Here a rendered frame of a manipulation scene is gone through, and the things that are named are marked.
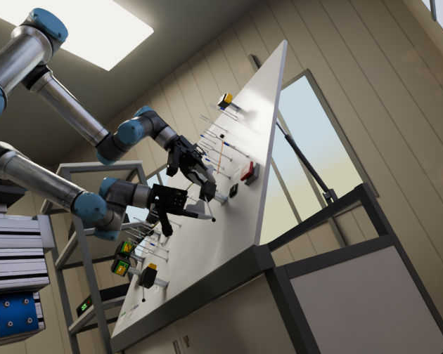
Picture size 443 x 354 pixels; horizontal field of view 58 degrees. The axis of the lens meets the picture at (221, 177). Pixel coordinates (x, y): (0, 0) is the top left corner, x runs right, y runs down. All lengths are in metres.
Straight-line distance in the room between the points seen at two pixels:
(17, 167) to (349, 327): 1.02
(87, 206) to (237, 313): 0.52
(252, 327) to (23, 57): 0.94
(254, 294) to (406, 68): 2.67
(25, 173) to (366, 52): 2.92
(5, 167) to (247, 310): 0.80
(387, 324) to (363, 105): 2.39
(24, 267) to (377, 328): 0.93
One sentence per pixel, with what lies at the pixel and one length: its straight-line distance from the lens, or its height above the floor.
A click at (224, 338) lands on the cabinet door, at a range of 1.29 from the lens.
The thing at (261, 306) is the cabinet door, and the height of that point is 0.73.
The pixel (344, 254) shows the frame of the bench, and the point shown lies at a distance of 1.26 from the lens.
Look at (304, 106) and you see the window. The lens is 3.56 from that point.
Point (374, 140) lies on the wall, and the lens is 3.35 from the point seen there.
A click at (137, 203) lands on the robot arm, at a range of 1.27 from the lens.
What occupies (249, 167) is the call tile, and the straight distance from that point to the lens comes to 1.21.
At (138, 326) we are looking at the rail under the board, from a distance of 1.72.
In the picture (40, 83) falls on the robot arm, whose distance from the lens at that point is 1.40.
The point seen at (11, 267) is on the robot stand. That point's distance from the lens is 1.00.
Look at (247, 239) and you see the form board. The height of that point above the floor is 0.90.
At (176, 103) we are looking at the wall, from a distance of 4.31.
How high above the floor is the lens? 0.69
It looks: 21 degrees up
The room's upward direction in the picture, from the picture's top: 22 degrees counter-clockwise
